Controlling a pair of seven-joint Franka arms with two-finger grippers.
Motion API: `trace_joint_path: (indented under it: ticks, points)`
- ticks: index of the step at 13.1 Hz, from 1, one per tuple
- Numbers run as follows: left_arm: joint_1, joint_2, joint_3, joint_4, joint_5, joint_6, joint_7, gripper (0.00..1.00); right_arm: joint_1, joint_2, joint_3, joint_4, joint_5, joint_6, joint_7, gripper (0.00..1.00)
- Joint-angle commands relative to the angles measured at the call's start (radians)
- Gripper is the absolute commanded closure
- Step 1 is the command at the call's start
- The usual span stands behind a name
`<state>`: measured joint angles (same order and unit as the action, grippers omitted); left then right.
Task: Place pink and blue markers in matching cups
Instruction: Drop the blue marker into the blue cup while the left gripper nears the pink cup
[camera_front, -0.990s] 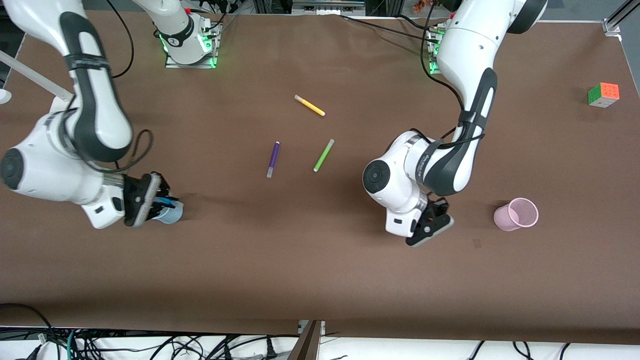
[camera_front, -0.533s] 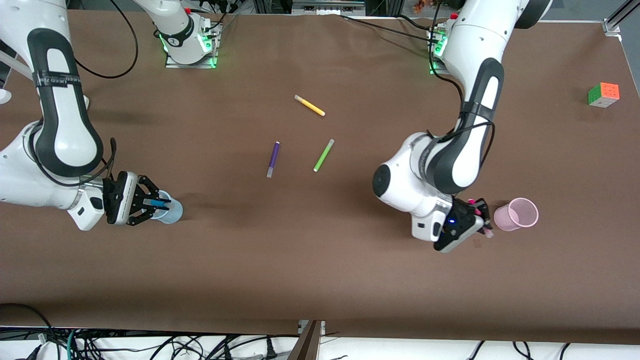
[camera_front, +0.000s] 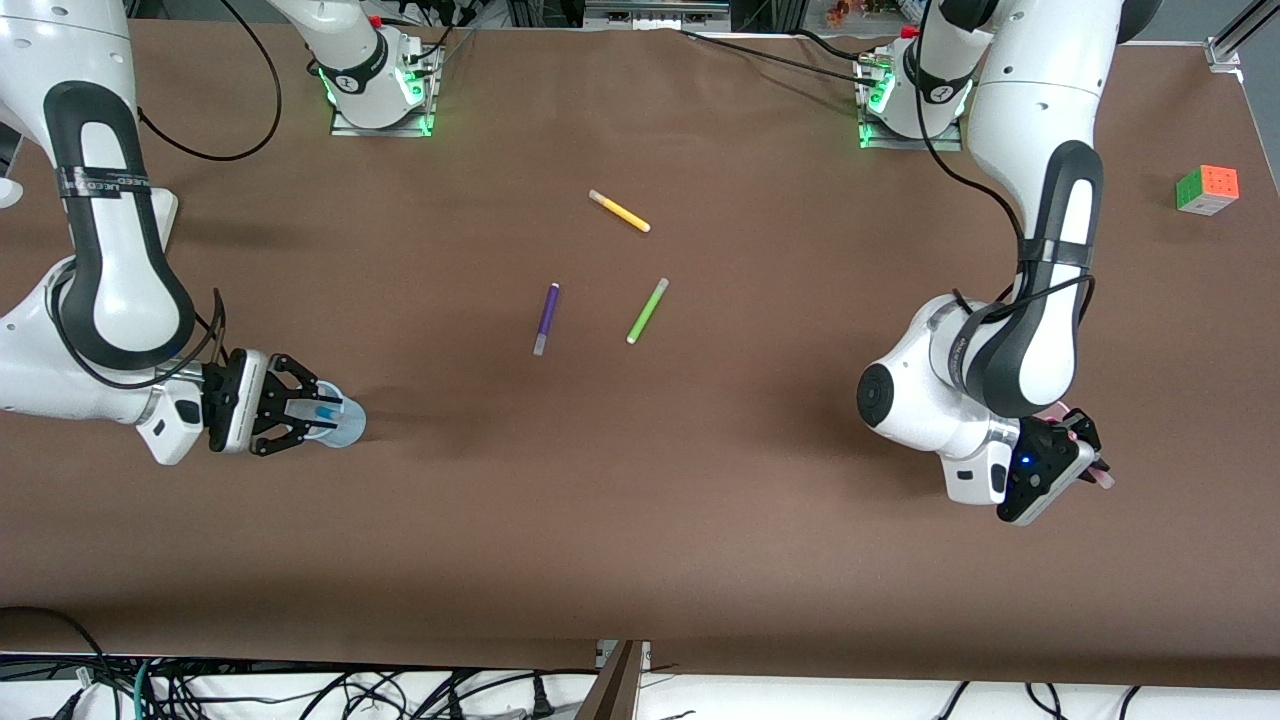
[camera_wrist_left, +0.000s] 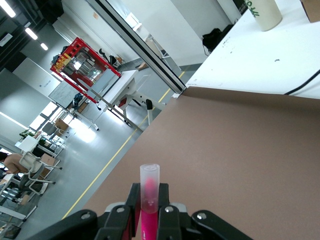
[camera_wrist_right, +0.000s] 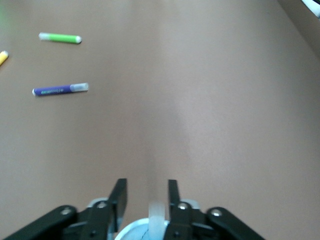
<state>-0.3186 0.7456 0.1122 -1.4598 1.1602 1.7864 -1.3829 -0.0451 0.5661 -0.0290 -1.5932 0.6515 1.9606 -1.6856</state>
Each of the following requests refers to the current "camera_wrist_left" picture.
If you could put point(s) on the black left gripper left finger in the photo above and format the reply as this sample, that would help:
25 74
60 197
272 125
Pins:
117 220

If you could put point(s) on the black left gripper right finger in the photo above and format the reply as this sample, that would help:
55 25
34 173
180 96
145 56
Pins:
172 220

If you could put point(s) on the pink marker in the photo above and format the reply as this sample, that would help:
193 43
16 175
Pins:
149 190

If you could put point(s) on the brown table cover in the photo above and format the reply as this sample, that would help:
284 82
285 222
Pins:
225 162

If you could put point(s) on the white office chair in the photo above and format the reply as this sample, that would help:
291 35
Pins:
32 170

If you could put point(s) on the person in beige shirt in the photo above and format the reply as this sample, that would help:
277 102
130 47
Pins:
12 163

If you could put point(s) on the green potted plant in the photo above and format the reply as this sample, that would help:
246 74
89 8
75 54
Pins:
26 135

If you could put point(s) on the white desk with legs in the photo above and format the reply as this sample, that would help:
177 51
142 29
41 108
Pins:
120 87

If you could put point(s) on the whiteboard on stand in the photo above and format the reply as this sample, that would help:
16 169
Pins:
62 95

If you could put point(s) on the red popcorn machine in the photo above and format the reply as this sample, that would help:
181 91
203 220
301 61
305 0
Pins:
82 67

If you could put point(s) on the white side table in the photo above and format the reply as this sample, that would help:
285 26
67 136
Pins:
250 57

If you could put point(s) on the black bag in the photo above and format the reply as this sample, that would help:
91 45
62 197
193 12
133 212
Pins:
211 40

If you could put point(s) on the ceiling light strip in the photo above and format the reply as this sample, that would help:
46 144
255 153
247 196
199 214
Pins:
31 33
7 7
44 46

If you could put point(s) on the white tumbler green print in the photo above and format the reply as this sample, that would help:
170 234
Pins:
266 13

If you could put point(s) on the brown cardboard box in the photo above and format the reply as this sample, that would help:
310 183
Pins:
312 10

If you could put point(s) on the aluminium frame rail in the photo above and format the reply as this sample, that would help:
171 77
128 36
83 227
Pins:
150 55

